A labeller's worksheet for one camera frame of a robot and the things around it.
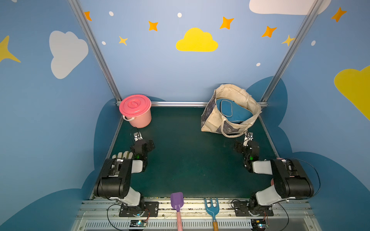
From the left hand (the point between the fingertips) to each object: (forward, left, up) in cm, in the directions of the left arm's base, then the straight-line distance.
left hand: (146, 139), depth 95 cm
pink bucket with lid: (+17, +7, +12) cm, 22 cm away
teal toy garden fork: (-40, -42, -5) cm, 58 cm away
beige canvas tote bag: (+10, -44, +9) cm, 46 cm away
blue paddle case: (+17, -59, +11) cm, 62 cm away
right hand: (+2, -67, 0) cm, 67 cm away
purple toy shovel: (-35, -23, -6) cm, 42 cm away
